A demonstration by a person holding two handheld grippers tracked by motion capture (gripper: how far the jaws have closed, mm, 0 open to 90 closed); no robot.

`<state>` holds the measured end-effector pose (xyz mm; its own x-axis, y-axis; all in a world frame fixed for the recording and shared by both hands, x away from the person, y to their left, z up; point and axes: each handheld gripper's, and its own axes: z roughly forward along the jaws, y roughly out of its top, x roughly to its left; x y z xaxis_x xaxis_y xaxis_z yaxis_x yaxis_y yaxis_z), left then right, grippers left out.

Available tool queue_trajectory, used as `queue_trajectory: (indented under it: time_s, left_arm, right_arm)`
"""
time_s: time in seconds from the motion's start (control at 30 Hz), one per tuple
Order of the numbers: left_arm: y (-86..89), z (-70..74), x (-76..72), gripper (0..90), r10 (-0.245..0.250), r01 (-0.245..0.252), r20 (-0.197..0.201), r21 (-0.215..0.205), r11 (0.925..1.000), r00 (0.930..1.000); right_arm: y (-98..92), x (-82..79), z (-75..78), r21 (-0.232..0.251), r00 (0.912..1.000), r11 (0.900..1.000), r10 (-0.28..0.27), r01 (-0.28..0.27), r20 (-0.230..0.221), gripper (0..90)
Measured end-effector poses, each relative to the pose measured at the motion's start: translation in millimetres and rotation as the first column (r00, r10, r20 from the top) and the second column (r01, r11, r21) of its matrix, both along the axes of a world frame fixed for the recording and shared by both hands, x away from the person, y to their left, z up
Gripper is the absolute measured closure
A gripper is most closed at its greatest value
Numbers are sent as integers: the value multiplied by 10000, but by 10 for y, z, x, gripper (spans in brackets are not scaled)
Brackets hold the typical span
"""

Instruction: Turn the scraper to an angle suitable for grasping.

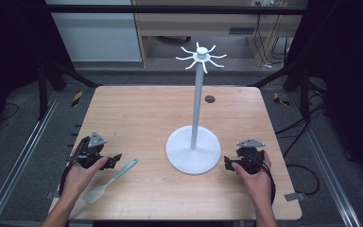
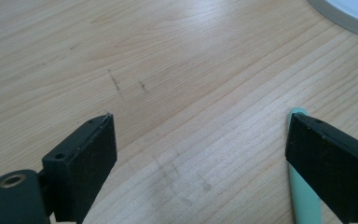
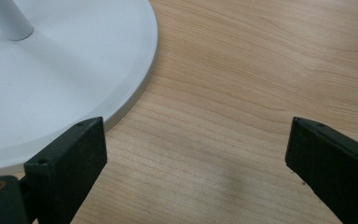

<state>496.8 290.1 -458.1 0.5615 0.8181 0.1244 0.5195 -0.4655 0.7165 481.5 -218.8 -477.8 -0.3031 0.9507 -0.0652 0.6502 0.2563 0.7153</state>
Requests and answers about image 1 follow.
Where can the grey metal table bracket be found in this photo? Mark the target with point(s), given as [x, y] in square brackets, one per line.
[294, 196]
[52, 195]

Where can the yellow black striped tape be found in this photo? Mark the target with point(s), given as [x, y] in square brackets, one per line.
[77, 98]
[279, 99]

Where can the aluminium floor rail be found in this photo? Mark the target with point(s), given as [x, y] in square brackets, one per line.
[331, 176]
[15, 160]

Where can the black metal stand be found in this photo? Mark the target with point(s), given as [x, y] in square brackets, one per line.
[304, 94]
[42, 91]

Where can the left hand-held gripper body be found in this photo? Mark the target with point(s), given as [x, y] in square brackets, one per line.
[89, 151]

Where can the person's right hand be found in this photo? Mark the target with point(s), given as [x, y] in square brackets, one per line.
[255, 186]

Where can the white cabinet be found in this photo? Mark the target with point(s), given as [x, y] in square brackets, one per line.
[97, 34]

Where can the white hook stand rack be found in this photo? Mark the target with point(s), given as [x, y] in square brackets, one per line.
[193, 151]

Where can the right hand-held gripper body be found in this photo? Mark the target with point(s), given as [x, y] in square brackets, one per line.
[250, 157]

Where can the dark round table grommet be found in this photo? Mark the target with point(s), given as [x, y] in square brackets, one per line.
[210, 99]

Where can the person's left hand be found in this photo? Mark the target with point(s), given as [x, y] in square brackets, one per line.
[80, 178]

